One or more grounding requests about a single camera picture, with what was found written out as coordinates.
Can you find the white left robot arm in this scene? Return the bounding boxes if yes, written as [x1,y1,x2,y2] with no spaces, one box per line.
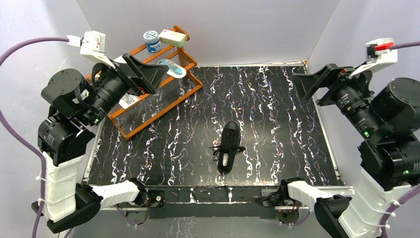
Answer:
[32,54,169,234]

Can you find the black canvas sneaker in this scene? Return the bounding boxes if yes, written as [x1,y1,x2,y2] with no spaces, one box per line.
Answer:
[217,121,241,174]

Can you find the blue white round tub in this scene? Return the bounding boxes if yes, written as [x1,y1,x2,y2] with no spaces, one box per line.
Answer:
[143,30,162,53]

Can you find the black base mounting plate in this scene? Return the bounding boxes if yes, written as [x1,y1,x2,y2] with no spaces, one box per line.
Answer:
[116,185,311,224]

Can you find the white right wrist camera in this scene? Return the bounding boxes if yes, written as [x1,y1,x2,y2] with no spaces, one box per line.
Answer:
[349,38,398,78]

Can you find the green white small box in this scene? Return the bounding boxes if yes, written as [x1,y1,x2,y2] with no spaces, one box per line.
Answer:
[159,29,187,48]

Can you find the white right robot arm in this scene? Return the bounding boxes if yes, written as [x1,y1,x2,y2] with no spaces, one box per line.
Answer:
[278,64,420,238]

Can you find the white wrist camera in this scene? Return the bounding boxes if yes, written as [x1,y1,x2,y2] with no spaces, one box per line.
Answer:
[349,38,398,78]
[67,31,115,69]

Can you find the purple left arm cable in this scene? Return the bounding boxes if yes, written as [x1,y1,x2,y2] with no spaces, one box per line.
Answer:
[0,37,70,238]

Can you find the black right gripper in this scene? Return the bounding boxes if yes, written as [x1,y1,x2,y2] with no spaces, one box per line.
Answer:
[288,60,382,137]

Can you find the orange wooden shelf rack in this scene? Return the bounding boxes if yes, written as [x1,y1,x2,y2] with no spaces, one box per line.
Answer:
[108,44,204,140]

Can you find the aluminium rail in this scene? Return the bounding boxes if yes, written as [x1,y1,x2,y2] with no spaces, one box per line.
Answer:
[98,185,355,211]

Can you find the clear plastic packet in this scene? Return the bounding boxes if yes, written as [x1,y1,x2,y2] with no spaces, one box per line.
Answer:
[119,94,139,109]

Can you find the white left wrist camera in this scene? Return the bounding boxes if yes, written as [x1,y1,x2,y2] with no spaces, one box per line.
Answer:
[67,31,115,69]

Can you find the blue item blister pack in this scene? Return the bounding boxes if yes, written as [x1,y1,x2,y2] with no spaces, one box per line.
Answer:
[157,59,187,78]

